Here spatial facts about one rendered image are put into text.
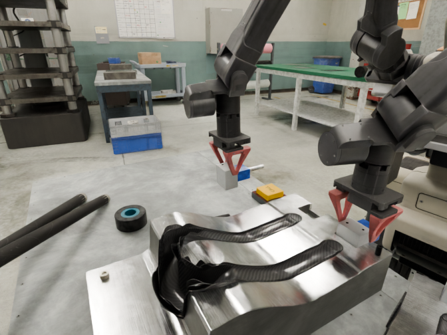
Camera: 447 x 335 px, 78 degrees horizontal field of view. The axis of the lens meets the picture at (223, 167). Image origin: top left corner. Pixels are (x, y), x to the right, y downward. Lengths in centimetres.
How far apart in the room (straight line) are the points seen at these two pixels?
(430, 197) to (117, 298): 80
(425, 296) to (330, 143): 30
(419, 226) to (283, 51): 735
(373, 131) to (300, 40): 787
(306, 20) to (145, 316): 820
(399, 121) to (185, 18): 668
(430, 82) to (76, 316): 66
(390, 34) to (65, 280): 87
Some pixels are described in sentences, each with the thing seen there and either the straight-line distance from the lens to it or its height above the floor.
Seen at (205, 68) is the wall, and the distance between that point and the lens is 714.
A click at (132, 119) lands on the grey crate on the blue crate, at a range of 394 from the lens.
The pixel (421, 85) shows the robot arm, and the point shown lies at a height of 119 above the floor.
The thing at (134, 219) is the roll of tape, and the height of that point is 84.
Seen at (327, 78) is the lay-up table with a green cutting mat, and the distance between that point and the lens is 394.
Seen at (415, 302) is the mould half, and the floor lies 86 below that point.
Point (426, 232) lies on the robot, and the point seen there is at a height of 78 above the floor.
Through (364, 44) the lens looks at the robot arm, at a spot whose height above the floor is 124.
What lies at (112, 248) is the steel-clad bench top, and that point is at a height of 80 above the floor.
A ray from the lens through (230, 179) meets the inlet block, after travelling 70.
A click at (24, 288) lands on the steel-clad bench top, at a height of 80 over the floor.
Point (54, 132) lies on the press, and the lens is 434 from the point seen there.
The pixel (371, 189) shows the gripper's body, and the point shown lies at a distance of 55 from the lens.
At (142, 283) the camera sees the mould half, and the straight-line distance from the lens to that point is 54.
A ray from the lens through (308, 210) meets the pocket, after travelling 72.
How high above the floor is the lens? 124
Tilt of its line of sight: 24 degrees down
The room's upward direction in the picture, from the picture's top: straight up
